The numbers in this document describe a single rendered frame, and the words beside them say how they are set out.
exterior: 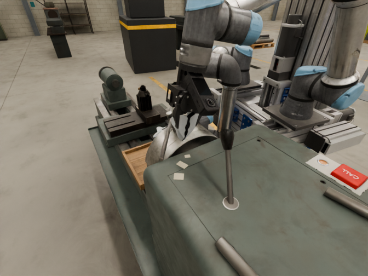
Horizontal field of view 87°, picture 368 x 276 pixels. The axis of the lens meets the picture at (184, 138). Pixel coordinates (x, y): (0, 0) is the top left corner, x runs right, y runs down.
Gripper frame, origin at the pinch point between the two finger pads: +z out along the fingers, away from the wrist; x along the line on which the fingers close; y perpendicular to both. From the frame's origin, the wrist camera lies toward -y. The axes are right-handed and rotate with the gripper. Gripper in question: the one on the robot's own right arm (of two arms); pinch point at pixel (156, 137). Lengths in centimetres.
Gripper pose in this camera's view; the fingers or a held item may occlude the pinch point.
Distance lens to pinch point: 96.7
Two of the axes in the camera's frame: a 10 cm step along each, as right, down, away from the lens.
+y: -5.2, -5.0, 6.9
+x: 0.0, -8.1, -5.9
